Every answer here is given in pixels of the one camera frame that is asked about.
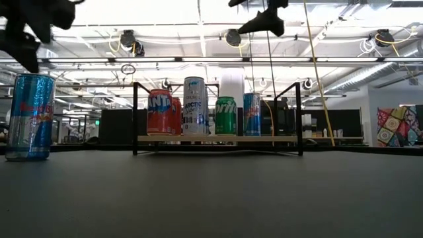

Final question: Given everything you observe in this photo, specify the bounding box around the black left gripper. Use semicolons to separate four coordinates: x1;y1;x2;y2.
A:
0;0;83;73

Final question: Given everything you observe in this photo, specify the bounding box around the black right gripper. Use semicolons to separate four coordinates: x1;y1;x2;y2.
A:
227;0;289;38

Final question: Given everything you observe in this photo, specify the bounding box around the blue silver Red Bull can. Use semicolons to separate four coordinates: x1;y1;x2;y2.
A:
5;73;56;162
243;92;262;137

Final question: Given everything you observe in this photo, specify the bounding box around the green Sprite can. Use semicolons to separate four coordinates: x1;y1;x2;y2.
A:
215;96;237;136

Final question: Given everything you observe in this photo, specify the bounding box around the red Fanta strawberry can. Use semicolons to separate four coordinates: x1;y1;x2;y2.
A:
171;97;183;136
147;89;174;136

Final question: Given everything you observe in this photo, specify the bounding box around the white container stack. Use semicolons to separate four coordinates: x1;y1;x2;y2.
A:
303;114;313;138

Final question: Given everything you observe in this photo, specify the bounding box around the wooden background desk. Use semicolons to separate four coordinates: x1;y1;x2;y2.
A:
303;135;364;145

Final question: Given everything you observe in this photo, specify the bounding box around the black table mat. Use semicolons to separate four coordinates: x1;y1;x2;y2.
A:
0;150;423;238

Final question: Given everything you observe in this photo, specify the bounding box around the colourful patchwork quilt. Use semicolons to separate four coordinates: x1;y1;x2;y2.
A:
376;104;423;148

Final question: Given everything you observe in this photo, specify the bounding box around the black ceiling cable reel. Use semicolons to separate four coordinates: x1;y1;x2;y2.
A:
120;29;145;57
375;28;396;47
225;28;243;47

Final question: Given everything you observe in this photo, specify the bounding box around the black hanging cable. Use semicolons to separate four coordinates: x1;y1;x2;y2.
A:
262;31;276;100

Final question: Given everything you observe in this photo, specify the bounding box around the yellow hanging cable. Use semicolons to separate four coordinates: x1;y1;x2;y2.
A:
302;0;336;147

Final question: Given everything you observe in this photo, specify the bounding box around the wooden shelf black metal frame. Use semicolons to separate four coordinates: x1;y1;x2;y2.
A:
132;81;304;157

